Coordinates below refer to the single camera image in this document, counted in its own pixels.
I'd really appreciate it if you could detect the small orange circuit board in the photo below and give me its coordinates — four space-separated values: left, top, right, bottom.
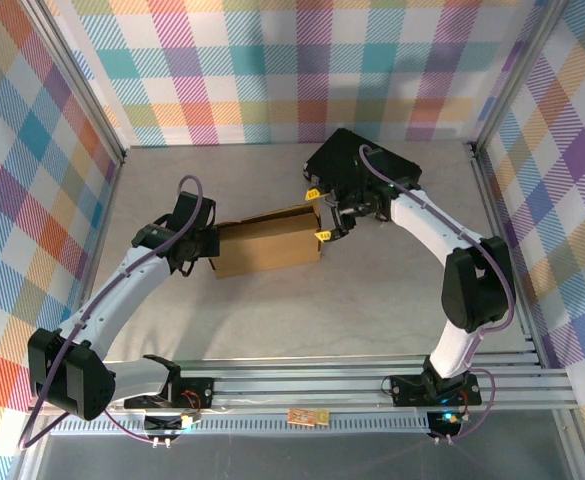
286 407 331 427

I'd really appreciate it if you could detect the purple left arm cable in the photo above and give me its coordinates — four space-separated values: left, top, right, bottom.
19 174 208 449

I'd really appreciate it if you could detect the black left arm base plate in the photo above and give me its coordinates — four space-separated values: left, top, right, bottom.
124 377 216 412

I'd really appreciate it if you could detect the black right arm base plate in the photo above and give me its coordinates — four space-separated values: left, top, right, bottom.
390 373 483 407

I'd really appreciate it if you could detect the brown cardboard box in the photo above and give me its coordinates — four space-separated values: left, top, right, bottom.
213 203 323 280

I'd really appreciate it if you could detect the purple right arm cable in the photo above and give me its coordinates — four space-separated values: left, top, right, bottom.
359 143 517 444

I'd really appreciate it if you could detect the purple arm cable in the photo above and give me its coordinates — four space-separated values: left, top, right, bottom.
359 143 517 444
19 174 208 449

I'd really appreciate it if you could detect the aluminium mounting rail frame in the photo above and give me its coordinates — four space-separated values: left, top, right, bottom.
26 353 581 416

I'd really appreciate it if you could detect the aluminium corner post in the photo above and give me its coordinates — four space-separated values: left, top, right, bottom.
20 0 127 167
468 0 572 157

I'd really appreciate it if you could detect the black case with metal handle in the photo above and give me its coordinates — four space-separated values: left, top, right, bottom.
304 128 423 201

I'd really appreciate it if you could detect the white slotted cable duct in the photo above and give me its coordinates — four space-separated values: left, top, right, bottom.
46 416 441 437

